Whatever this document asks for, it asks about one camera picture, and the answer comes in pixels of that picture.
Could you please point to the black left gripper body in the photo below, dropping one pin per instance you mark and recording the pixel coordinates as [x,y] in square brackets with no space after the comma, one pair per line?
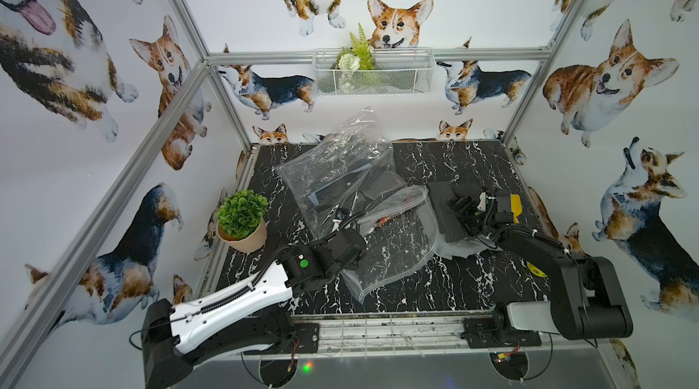
[350,232]

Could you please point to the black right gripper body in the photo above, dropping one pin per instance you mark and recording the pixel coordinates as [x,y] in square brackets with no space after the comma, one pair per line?
[473,218]

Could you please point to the dark grey pinstripe shirt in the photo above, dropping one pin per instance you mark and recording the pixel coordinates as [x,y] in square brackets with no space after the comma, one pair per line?
[440,193]

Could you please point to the clear plastic vacuum bag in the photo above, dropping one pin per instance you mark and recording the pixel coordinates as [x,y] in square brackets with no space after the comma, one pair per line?
[400,228]

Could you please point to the black buttoned shirt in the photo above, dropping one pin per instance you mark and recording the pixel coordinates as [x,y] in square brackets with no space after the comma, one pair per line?
[369,181]

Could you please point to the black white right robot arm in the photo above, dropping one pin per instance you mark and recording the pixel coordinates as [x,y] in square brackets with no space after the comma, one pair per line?
[586,300]

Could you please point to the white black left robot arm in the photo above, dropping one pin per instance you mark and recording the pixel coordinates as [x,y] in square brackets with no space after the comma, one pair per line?
[290,272]

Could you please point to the yellow plastic spatula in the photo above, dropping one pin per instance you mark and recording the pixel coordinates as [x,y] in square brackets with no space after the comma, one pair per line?
[516,207]

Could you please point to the green plant in beige pot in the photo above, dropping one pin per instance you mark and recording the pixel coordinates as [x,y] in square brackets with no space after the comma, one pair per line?
[241,221]

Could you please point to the artificial fern with white flower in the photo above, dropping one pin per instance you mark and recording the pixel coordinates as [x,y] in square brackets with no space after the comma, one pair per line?
[354,69]

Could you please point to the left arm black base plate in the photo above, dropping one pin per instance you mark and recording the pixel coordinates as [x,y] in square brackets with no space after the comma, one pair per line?
[305,341]

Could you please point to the aluminium front rail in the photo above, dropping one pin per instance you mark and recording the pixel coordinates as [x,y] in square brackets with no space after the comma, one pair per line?
[340,335]

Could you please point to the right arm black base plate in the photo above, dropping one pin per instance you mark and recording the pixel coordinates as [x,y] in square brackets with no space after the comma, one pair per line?
[488,333]

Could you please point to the white wire wall basket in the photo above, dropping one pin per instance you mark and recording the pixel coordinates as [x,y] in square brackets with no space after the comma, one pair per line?
[390,72]

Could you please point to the aluminium frame post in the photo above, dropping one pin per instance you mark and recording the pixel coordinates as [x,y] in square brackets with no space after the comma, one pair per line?
[552,52]

